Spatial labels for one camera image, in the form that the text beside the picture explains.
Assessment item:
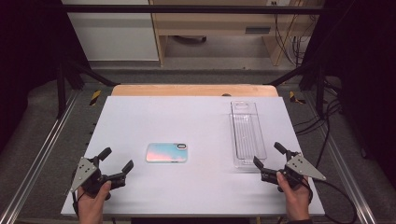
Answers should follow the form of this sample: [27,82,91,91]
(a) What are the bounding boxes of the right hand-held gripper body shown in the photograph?
[261,151,327,190]

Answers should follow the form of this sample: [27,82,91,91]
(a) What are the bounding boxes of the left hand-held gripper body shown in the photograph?
[68,156,127,200]

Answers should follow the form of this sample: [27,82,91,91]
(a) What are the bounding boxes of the clear plastic container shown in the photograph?
[229,100,268,171]

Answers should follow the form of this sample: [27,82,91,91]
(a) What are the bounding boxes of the iridescent phone case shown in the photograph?
[145,142,189,164]

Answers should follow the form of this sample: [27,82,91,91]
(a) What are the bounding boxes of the person's right hand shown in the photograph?
[276,171,312,222]

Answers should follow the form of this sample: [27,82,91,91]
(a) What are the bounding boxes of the person's left hand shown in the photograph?
[77,180,112,224]

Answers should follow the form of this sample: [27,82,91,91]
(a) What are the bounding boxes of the yellow black tape marker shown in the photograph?
[289,91,306,105]
[89,90,103,107]

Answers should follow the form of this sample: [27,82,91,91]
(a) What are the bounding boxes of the wooden table board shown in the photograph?
[111,83,279,98]

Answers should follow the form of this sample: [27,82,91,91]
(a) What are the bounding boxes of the black curtain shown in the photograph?
[0,0,92,154]
[302,0,396,189]

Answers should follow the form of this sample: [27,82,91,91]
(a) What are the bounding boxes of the white cabinet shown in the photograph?
[61,0,160,63]

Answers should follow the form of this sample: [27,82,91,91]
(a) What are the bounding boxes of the light wooden desk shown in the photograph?
[148,0,325,67]

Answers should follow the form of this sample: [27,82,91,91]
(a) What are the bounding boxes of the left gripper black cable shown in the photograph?
[71,189,80,218]

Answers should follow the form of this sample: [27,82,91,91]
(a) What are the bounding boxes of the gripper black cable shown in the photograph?
[71,189,80,218]
[306,177,359,224]

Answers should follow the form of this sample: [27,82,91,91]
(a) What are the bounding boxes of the aluminium rail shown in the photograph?
[0,90,80,224]
[303,92,378,224]

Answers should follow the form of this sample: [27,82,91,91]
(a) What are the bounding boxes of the black floor cables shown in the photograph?
[293,79,344,170]

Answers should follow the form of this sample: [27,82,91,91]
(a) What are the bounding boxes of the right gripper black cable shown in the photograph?
[306,177,359,224]

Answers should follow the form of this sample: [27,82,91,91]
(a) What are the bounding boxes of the black frame strut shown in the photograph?
[263,60,327,118]
[55,56,121,119]

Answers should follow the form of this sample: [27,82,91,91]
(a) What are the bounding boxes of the hanging cables behind desk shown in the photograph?
[273,1,314,67]

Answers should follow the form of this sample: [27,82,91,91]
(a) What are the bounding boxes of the black horizontal frame bar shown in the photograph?
[60,4,325,15]

